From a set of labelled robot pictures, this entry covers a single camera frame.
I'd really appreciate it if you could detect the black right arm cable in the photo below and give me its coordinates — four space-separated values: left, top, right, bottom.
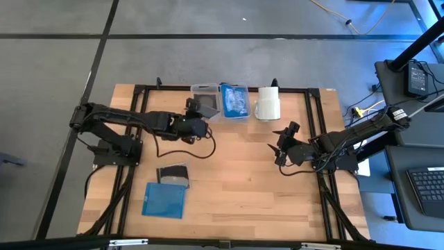
278 162 316 177

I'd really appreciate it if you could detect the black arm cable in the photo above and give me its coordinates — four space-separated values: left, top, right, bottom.
278 162 316 177
152 126 217 160

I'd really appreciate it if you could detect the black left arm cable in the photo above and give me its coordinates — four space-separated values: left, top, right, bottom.
152 126 217 160

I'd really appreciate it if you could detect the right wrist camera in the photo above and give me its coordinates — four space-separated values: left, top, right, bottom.
284 121 301 136

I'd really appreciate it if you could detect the dark grey side desk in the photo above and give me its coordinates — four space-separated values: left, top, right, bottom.
374 59 444 149

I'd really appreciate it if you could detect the yellow floor cable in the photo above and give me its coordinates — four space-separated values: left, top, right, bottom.
309 0 397 36

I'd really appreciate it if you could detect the white paper sheet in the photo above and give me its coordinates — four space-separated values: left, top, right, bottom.
357 158 371 177

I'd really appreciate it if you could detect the black keyboard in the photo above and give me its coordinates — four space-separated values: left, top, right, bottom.
406 167 444 220

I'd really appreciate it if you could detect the black power adapter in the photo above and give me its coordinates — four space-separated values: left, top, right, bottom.
404 61 430 99

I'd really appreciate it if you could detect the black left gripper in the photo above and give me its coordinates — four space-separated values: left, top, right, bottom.
171 98 210 140

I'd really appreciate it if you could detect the black table frame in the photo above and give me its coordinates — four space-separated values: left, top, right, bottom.
78 76 370 244

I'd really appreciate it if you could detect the black pole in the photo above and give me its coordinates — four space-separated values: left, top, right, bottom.
391 16 444 72

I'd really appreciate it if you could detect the dark grey keyboard shelf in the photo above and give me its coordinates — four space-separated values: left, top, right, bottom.
384 144 444 233

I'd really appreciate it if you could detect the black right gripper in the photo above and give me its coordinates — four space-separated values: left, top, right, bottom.
266 128 318 167

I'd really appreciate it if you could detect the clear plastic bin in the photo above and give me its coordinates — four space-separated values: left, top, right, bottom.
219 82 252 122
189 82 222 123

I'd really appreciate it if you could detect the silver metal bracket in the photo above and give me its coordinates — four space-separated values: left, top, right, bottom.
109 238 149 247
300 242 343 250

